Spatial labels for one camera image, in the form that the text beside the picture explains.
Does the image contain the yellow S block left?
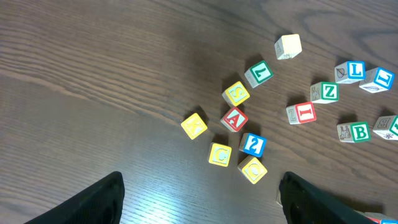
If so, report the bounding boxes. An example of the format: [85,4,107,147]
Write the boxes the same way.
[222,81,250,107]

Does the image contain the blue 2 block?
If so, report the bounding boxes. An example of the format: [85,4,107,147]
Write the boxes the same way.
[239,133,267,157]

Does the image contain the red A block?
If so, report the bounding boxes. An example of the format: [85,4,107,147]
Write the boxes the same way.
[220,106,249,133]

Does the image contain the green Z block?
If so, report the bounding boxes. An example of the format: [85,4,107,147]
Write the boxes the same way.
[310,82,340,104]

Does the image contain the green 7 block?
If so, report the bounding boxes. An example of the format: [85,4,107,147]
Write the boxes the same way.
[244,60,274,88]

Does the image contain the yellow O block left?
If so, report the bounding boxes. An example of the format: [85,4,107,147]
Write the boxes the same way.
[238,156,267,184]

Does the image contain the red I block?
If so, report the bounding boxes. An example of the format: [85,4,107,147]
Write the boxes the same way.
[364,212,396,224]

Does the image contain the yellow W block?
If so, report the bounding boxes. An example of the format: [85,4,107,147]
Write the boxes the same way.
[274,34,302,60]

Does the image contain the red I block sideways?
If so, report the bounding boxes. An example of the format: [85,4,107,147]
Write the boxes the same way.
[286,101,317,124]

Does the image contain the green 4 block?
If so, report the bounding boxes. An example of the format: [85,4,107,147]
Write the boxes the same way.
[373,115,397,141]

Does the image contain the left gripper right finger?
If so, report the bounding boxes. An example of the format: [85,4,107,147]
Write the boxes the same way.
[279,171,378,224]

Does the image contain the green B block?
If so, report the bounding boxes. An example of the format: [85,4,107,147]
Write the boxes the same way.
[336,121,371,143]

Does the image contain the blue L block upright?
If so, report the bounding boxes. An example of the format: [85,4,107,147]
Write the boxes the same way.
[334,61,366,84]

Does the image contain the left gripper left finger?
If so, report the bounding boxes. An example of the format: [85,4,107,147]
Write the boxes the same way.
[26,171,125,224]

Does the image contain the yellow C block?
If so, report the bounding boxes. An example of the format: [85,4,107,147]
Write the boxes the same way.
[208,142,232,167]

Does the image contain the blue L block rotated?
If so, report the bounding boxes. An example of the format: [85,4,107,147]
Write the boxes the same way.
[359,67,395,93]

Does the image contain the blue P block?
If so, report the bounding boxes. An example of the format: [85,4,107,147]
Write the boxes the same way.
[381,220,398,224]

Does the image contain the yellow K block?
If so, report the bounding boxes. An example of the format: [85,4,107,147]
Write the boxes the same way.
[181,113,208,140]

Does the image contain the green N block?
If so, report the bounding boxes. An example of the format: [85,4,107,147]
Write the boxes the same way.
[276,190,283,208]

